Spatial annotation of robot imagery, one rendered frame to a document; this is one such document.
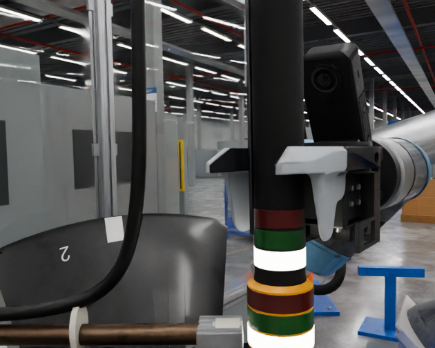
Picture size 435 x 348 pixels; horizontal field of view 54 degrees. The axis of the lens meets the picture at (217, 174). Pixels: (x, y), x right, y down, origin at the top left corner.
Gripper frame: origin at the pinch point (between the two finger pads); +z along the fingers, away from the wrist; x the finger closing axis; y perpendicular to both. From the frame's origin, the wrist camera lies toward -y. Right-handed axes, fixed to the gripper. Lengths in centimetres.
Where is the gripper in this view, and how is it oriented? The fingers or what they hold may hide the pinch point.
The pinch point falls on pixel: (252, 155)
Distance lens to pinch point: 25.6
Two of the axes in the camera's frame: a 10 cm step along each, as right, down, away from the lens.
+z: -6.0, 0.5, -8.0
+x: -8.0, -0.2, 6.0
